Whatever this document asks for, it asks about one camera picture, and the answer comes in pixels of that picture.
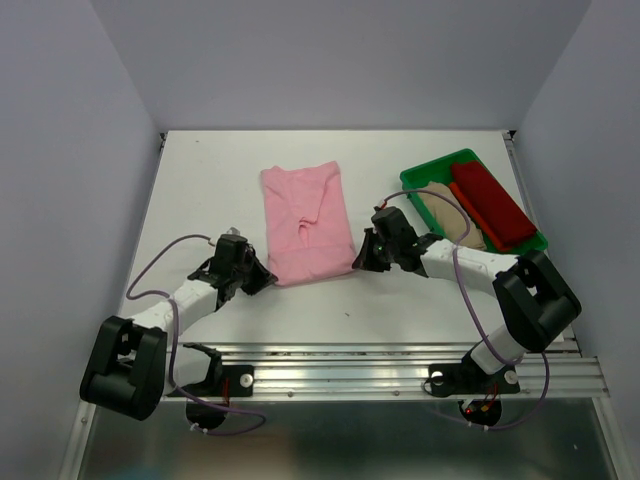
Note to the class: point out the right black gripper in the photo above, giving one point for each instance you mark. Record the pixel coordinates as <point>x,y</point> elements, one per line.
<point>364,260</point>

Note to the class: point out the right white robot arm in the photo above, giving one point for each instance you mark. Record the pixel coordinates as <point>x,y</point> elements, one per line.
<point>535,301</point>

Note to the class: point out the green plastic tray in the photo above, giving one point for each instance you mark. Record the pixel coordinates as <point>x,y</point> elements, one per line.
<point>438,170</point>

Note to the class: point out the rolled red t-shirt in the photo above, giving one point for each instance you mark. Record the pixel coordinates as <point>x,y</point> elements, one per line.
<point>493,203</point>

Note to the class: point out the pink t-shirt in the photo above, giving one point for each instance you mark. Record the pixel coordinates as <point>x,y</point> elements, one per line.
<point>307,227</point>

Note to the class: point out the aluminium rail frame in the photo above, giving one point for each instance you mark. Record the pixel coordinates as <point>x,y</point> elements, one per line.
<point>339,364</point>

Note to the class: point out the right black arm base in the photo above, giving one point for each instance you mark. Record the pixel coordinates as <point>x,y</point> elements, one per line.
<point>479,393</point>

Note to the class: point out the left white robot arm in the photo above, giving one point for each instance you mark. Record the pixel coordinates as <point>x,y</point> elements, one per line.
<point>138,360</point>

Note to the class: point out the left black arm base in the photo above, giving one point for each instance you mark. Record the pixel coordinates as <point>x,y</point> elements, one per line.
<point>209,385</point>

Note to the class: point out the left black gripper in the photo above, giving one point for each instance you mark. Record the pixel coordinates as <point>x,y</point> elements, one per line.
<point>262,276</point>

